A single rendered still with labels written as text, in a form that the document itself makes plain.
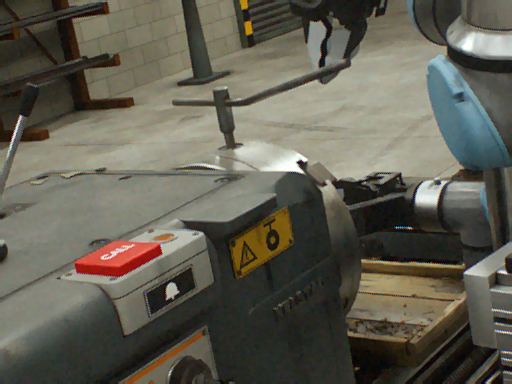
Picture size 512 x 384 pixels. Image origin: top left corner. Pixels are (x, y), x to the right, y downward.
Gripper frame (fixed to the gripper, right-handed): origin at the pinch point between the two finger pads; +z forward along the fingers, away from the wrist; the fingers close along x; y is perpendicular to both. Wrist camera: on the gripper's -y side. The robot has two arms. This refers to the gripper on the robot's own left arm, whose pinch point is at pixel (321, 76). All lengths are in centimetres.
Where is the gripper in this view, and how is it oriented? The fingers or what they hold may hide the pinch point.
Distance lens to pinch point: 140.0
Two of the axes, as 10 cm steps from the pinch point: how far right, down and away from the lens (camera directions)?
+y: 5.9, -3.2, 7.4
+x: -7.9, -4.1, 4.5
